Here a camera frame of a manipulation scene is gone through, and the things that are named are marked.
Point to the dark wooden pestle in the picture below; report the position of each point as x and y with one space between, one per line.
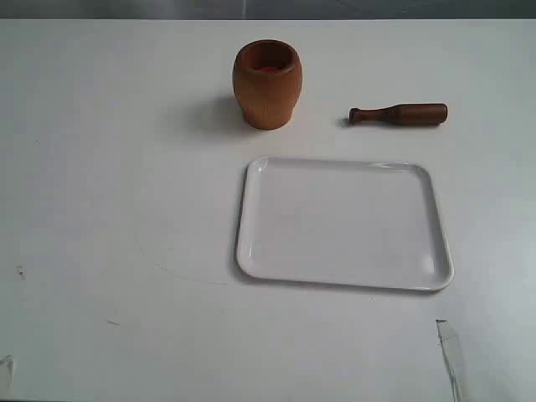
430 114

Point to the wooden mortar cup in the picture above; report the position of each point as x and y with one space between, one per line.
267 101

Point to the dark red rounded object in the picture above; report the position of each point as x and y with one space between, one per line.
269 69

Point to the white rectangular plastic tray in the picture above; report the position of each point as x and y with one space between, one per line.
342 223

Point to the clear tape strip right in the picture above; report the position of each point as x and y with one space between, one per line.
453 358

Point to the clear tape piece left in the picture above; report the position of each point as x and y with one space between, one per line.
6 371

